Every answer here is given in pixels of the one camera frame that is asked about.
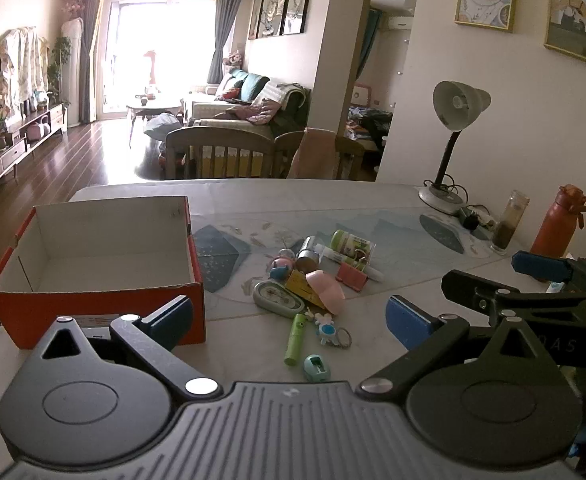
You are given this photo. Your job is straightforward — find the glass jar dark contents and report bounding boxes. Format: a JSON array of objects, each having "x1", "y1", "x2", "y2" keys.
[{"x1": 490, "y1": 190, "x2": 530, "y2": 255}]

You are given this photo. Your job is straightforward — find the white desk lamp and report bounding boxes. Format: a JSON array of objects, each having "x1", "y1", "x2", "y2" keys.
[{"x1": 418, "y1": 80, "x2": 492, "y2": 211}]

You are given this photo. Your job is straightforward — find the black framed picture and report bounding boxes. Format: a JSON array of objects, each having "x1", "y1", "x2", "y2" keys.
[
  {"x1": 280, "y1": 0, "x2": 316, "y2": 36},
  {"x1": 257, "y1": 0, "x2": 292, "y2": 38},
  {"x1": 248, "y1": 0, "x2": 265, "y2": 41}
]

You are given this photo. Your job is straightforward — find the wooden TV cabinet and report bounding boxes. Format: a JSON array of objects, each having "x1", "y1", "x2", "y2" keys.
[{"x1": 0, "y1": 102, "x2": 69, "y2": 211}]

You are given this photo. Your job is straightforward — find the white green marker pen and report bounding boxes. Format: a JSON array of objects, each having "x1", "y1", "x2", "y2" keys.
[{"x1": 314, "y1": 243, "x2": 386, "y2": 282}]

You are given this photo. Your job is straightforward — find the mint alarm clock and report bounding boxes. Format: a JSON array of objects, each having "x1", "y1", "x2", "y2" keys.
[{"x1": 252, "y1": 280, "x2": 308, "y2": 318}]

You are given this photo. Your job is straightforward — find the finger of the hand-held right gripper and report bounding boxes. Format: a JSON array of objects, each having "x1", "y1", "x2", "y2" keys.
[
  {"x1": 441, "y1": 270, "x2": 586, "y2": 326},
  {"x1": 512, "y1": 251, "x2": 586, "y2": 288}
]

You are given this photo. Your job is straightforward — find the pink plastic bowl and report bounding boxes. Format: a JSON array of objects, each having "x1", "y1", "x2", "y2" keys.
[{"x1": 305, "y1": 270, "x2": 346, "y2": 316}]

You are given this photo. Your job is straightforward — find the white bottle green lid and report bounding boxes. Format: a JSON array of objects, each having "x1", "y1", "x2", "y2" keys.
[{"x1": 330, "y1": 229, "x2": 376, "y2": 263}]

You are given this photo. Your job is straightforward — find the white knitted blanket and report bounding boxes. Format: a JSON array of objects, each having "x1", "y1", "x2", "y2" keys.
[{"x1": 263, "y1": 82, "x2": 311, "y2": 111}]

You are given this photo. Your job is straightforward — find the wooden chair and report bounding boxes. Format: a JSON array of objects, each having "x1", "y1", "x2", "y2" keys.
[{"x1": 273, "y1": 130, "x2": 366, "y2": 181}]

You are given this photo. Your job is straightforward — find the pink cloth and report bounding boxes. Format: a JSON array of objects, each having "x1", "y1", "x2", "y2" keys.
[{"x1": 287, "y1": 127, "x2": 339, "y2": 181}]

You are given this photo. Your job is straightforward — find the wooden chair slatted back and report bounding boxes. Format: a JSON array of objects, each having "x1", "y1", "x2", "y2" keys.
[{"x1": 165, "y1": 126, "x2": 276, "y2": 181}]

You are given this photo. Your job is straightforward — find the clear printed table mat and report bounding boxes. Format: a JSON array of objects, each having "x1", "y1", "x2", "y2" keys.
[{"x1": 189, "y1": 205, "x2": 521, "y2": 323}]

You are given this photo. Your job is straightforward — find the beige sofa teal cushions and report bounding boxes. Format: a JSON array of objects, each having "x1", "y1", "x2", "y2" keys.
[{"x1": 182, "y1": 69, "x2": 314, "y2": 141}]

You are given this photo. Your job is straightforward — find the small yellow carton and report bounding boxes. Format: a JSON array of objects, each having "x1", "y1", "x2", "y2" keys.
[{"x1": 285, "y1": 269, "x2": 329, "y2": 308}]

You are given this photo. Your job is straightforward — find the orange water bottle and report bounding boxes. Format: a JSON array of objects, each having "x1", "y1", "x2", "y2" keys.
[{"x1": 529, "y1": 184, "x2": 586, "y2": 261}]

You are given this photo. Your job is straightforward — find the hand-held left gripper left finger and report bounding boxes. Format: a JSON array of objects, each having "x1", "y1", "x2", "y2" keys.
[{"x1": 23, "y1": 294, "x2": 224, "y2": 402}]

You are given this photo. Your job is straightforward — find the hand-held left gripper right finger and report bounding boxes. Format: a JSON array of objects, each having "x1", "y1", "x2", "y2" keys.
[{"x1": 357, "y1": 294, "x2": 566, "y2": 402}]

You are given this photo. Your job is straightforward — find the grey curtain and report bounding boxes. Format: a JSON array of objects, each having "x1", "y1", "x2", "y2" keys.
[
  {"x1": 207, "y1": 0, "x2": 246, "y2": 86},
  {"x1": 77, "y1": 0, "x2": 108, "y2": 125}
]

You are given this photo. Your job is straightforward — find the tall potted plant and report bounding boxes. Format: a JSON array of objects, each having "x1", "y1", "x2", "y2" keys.
[{"x1": 48, "y1": 35, "x2": 74, "y2": 106}]

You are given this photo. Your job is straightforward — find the oval coffee table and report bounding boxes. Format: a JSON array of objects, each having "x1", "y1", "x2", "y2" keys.
[{"x1": 126, "y1": 94, "x2": 184, "y2": 128}]

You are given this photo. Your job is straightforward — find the pink binder clip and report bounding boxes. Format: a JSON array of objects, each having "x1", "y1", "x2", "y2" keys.
[{"x1": 335, "y1": 255, "x2": 371, "y2": 292}]

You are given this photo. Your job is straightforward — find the white covered tower unit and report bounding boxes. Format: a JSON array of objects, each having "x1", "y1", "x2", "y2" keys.
[{"x1": 60, "y1": 17, "x2": 85, "y2": 126}]

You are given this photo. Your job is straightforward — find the teal pencil sharpener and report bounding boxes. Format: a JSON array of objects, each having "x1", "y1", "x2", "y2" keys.
[{"x1": 302, "y1": 354, "x2": 332, "y2": 383}]

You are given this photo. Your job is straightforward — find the pink pig figurine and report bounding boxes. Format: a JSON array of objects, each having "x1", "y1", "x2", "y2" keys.
[{"x1": 271, "y1": 247, "x2": 296, "y2": 271}]

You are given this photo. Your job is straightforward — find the floral cloth cover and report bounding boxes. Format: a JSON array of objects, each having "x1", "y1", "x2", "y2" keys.
[{"x1": 0, "y1": 25, "x2": 50, "y2": 111}]

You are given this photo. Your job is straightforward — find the orange cardboard box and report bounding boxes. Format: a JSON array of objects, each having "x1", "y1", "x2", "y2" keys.
[{"x1": 0, "y1": 196, "x2": 207, "y2": 351}]

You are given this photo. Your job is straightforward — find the light green tube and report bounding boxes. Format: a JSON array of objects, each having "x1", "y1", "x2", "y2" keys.
[{"x1": 283, "y1": 312, "x2": 308, "y2": 367}]

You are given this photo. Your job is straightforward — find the silver cylinder jar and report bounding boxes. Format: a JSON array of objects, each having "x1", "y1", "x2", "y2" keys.
[{"x1": 293, "y1": 236, "x2": 321, "y2": 273}]

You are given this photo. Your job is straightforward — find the grey bean bag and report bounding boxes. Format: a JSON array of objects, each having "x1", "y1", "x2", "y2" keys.
[{"x1": 143, "y1": 112, "x2": 184, "y2": 142}]

